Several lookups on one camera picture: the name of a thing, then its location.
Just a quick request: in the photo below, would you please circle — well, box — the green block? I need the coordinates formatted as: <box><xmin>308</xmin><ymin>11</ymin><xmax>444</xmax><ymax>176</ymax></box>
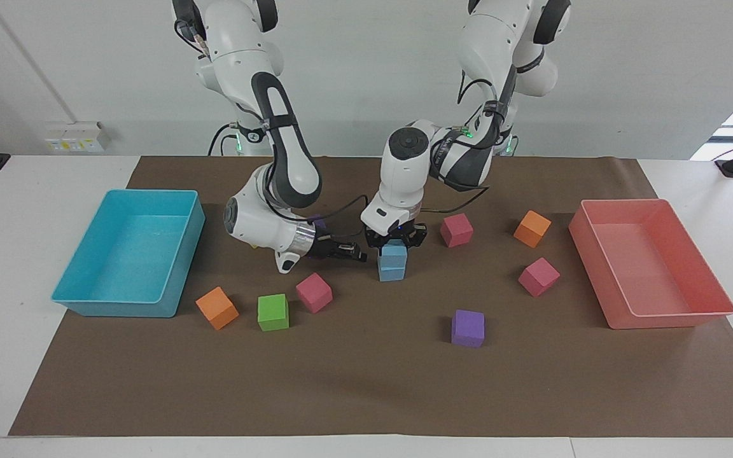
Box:
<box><xmin>257</xmin><ymin>293</ymin><xmax>290</xmax><ymax>332</ymax></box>

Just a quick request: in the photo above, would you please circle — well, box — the black cable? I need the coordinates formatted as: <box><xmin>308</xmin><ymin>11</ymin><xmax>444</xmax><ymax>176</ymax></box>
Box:
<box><xmin>420</xmin><ymin>184</ymin><xmax>491</xmax><ymax>214</ymax></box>
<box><xmin>263</xmin><ymin>193</ymin><xmax>369</xmax><ymax>239</ymax></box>
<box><xmin>207</xmin><ymin>123</ymin><xmax>240</xmax><ymax>157</ymax></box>

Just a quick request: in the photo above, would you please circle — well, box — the orange block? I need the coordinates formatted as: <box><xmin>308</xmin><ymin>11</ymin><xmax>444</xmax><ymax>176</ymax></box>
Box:
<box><xmin>195</xmin><ymin>286</ymin><xmax>240</xmax><ymax>331</ymax></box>
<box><xmin>513</xmin><ymin>211</ymin><xmax>552</xmax><ymax>249</ymax></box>

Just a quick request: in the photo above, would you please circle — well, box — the pink block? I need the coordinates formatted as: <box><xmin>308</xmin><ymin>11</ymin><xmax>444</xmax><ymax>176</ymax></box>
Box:
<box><xmin>295</xmin><ymin>273</ymin><xmax>333</xmax><ymax>314</ymax></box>
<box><xmin>440</xmin><ymin>213</ymin><xmax>474</xmax><ymax>248</ymax></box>
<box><xmin>519</xmin><ymin>258</ymin><xmax>561</xmax><ymax>298</ymax></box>

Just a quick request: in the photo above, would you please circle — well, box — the pink plastic tray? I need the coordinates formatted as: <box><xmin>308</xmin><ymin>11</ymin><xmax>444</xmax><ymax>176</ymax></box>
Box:
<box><xmin>569</xmin><ymin>198</ymin><xmax>733</xmax><ymax>330</ymax></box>

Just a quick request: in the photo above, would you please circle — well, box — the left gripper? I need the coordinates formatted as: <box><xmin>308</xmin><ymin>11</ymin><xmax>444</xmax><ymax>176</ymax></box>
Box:
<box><xmin>365</xmin><ymin>219</ymin><xmax>429</xmax><ymax>257</ymax></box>

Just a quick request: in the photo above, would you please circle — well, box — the blue plastic tray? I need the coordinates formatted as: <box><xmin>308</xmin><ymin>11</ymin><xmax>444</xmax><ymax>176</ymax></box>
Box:
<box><xmin>52</xmin><ymin>189</ymin><xmax>206</xmax><ymax>319</ymax></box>

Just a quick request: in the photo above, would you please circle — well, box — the purple block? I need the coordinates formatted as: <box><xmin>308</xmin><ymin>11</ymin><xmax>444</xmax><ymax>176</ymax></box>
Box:
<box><xmin>451</xmin><ymin>310</ymin><xmax>486</xmax><ymax>349</ymax></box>

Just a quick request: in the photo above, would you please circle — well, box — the white wall socket box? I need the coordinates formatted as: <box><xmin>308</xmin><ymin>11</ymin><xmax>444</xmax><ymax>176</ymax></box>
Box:
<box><xmin>43</xmin><ymin>121</ymin><xmax>111</xmax><ymax>154</ymax></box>

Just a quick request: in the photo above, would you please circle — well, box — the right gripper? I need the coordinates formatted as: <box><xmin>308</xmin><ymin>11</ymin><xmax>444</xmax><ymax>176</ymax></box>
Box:
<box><xmin>308</xmin><ymin>215</ymin><xmax>343</xmax><ymax>260</ymax></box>

